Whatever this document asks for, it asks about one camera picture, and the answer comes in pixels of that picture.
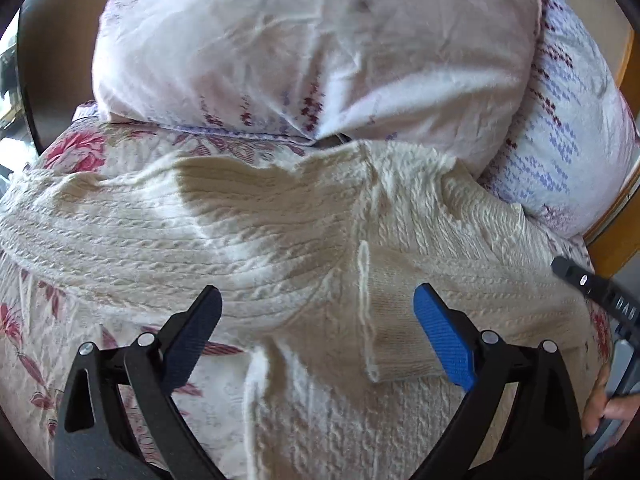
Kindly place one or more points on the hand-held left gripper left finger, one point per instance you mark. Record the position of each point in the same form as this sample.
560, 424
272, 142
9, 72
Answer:
196, 330

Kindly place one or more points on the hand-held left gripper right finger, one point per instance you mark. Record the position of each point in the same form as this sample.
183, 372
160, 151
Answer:
444, 336

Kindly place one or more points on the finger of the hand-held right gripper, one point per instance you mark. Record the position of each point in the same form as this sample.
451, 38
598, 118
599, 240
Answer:
590, 282

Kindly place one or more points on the person's right hand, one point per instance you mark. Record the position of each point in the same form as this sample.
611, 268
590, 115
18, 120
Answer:
602, 400

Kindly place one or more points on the pale pillow with purple print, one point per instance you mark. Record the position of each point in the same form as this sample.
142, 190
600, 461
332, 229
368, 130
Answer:
565, 125

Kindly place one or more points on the floral bed sheet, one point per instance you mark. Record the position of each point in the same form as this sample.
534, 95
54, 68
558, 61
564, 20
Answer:
35, 350

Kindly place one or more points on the white floral pillow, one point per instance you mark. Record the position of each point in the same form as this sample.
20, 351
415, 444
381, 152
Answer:
310, 45

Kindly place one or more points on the dark headboard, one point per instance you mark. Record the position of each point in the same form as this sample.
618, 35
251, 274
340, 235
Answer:
45, 60

